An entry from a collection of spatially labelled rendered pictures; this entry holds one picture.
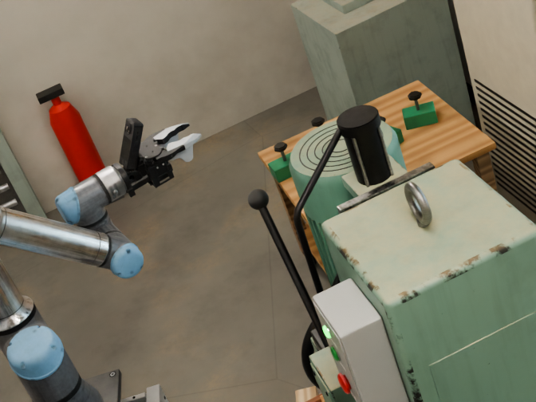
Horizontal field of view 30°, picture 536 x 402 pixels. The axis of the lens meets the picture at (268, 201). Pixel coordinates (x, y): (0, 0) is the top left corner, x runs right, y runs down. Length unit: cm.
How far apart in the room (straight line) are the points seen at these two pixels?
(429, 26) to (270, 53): 112
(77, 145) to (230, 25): 91
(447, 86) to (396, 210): 281
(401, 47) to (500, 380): 272
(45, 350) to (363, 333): 110
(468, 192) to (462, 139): 197
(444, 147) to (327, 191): 182
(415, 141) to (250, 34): 165
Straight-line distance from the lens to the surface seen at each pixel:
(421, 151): 331
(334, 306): 130
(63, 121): 456
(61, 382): 227
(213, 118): 492
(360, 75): 393
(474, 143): 329
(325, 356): 151
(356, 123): 138
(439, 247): 128
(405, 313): 124
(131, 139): 228
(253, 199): 163
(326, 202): 152
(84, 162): 465
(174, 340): 378
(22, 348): 226
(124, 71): 471
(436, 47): 406
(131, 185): 230
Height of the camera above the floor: 231
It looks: 32 degrees down
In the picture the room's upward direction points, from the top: 21 degrees counter-clockwise
